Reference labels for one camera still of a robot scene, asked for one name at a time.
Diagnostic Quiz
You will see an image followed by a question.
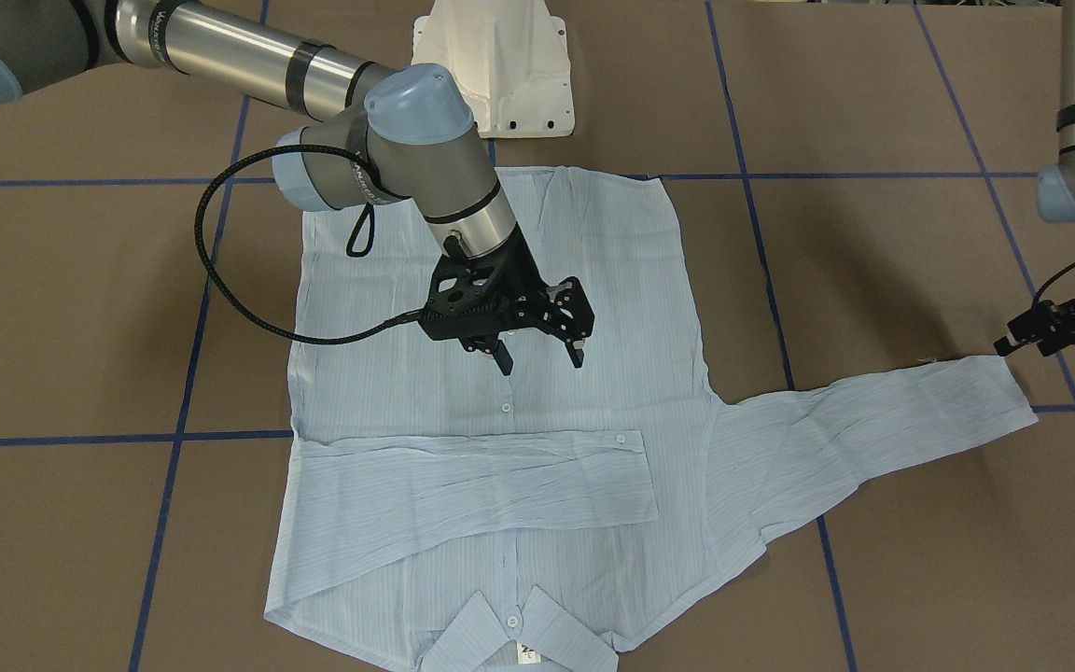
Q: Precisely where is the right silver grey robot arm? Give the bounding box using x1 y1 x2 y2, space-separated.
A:
0 1 594 375

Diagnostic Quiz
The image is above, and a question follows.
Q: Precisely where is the light blue button-up shirt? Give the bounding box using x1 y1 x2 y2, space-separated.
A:
264 167 1037 671

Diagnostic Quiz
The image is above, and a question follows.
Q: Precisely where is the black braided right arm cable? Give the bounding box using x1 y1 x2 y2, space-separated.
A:
194 145 426 347

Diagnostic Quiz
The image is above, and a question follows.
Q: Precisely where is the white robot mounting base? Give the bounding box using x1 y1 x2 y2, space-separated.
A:
412 1 576 139

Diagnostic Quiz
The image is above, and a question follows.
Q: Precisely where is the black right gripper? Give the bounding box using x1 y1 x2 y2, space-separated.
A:
419 229 594 377

